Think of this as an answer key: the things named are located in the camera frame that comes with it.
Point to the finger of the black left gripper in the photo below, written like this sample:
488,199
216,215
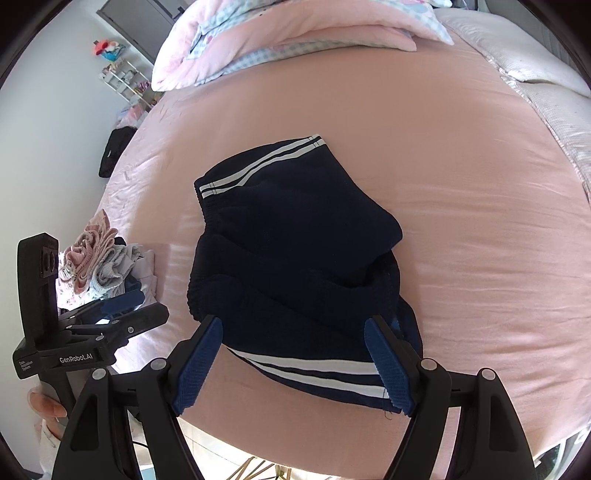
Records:
104,309
118,332

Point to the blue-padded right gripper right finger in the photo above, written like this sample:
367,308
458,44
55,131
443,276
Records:
490,442

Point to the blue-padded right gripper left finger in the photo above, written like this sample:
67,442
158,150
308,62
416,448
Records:
97,443

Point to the navy striped track pants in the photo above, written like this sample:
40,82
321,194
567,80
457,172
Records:
294,260

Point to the pile of small clothes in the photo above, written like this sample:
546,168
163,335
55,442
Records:
101,265

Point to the person's left hand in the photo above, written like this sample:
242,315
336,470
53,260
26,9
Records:
49,410

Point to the black bag on floor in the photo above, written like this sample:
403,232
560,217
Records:
115,146

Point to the red blue plush toy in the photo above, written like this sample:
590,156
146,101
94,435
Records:
109,50

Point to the grey door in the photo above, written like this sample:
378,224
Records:
145,24

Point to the pink checkered folded duvet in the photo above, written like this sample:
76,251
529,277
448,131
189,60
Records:
216,38

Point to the near pale pink pillow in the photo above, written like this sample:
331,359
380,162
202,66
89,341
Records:
566,114

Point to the pale pink pillow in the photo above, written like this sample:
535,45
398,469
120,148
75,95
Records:
515,52
566,114

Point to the far pale pink pillow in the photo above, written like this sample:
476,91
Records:
515,52

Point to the gold wire stool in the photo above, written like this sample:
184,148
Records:
255,468

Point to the white wire shelf rack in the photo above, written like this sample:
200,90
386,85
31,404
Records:
128,82

